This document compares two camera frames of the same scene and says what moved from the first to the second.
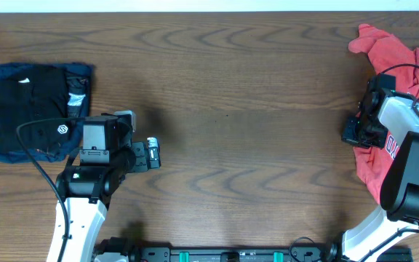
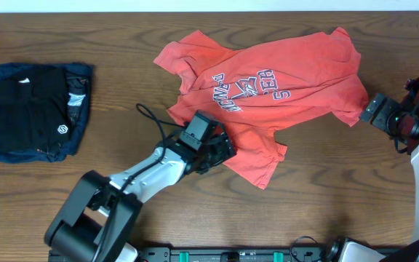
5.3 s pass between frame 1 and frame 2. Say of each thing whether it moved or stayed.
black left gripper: moved
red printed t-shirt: moved
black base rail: stayed
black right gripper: moved
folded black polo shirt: stayed
